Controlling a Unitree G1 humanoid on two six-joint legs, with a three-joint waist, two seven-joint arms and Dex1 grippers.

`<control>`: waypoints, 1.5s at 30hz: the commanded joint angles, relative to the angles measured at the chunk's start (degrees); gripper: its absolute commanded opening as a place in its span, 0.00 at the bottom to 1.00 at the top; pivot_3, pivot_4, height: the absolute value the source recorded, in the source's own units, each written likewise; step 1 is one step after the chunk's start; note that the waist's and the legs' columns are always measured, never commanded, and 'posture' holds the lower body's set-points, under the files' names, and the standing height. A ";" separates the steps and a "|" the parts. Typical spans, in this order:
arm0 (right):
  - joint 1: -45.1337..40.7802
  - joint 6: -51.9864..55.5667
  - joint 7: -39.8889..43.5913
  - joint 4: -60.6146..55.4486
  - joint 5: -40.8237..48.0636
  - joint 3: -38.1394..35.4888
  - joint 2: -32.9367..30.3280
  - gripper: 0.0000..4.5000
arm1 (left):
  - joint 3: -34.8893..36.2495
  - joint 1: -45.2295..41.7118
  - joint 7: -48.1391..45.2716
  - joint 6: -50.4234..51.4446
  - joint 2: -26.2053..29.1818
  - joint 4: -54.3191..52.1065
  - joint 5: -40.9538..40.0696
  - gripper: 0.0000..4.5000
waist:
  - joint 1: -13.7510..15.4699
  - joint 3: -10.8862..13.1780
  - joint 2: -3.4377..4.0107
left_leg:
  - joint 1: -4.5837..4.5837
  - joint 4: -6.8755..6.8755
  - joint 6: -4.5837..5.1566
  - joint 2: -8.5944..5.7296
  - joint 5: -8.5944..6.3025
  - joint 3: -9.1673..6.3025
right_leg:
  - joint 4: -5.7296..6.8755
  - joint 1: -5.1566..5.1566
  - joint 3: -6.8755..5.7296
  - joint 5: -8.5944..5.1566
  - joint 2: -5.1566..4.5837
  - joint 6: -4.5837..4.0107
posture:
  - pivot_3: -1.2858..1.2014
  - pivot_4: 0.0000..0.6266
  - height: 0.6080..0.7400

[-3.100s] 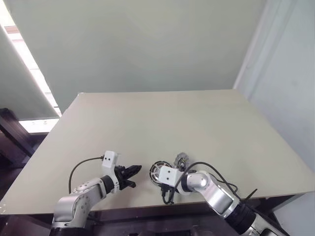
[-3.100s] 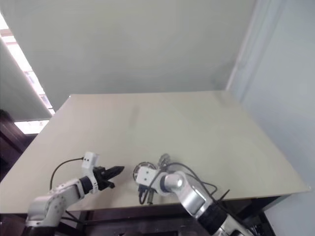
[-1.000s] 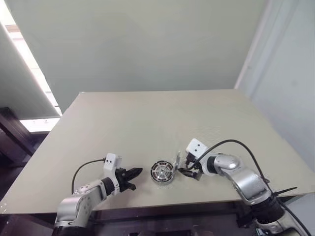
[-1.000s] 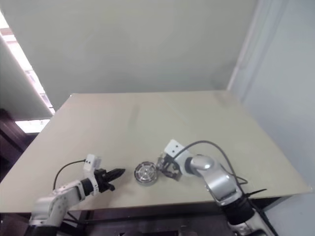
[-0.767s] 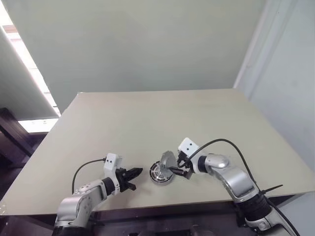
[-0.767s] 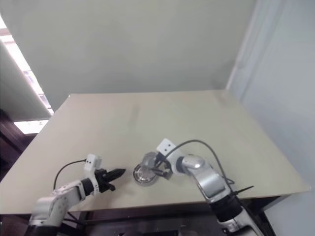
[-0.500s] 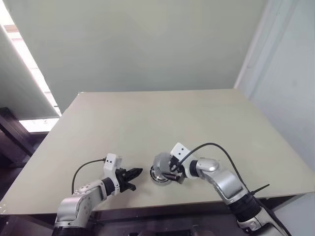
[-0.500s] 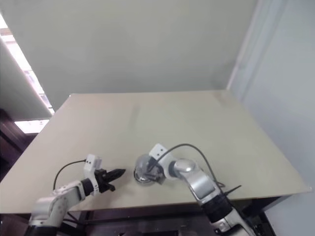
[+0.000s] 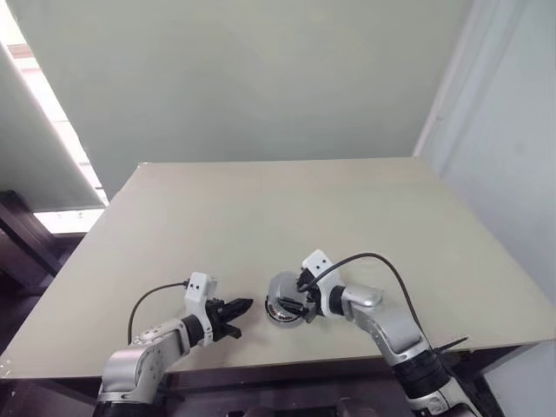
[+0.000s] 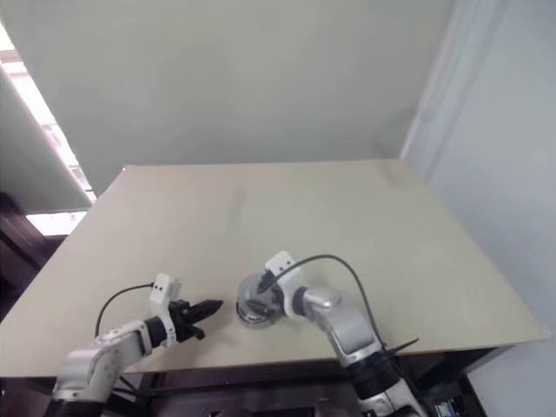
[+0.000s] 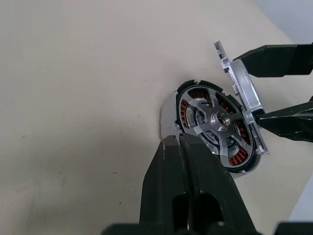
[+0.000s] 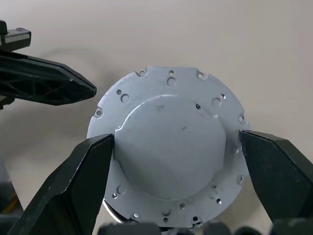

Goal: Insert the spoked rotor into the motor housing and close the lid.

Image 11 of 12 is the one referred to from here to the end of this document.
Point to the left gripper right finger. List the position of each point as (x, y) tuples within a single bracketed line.
[(212, 195)]

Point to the motor housing with copper windings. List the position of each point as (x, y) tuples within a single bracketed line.
[(168, 115)]

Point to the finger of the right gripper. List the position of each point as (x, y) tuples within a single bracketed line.
[(291, 122), (281, 61)]

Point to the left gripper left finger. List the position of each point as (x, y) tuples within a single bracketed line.
[(163, 186)]

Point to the round silver motor lid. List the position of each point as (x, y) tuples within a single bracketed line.
[(244, 80)]

